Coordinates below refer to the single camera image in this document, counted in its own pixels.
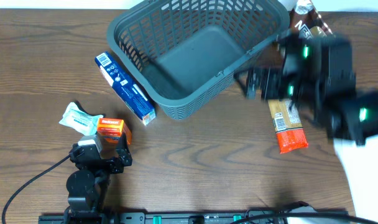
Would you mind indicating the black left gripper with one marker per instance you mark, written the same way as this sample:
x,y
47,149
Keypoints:
x,y
124,152

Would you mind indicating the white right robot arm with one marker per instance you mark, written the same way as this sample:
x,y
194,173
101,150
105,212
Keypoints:
x,y
356,146

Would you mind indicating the grey plastic basket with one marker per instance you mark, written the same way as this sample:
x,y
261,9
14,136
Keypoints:
x,y
185,52

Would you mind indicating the brown Nescafe Gold bag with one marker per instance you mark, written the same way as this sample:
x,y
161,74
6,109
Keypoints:
x,y
307,21

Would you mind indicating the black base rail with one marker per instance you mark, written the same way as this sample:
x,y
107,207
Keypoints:
x,y
156,218

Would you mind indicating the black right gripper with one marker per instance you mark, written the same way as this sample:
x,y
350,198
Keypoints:
x,y
268,84

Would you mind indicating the orange Redoxon box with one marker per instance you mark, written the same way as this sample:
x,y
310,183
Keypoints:
x,y
113,129

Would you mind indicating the blue toothpaste box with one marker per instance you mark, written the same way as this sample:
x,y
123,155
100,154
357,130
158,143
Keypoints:
x,y
126,88

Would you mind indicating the light teal wipes packet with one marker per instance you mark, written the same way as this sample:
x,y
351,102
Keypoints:
x,y
80,121

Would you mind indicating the orange tan biscuit packet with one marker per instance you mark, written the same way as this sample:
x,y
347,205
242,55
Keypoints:
x,y
288,126

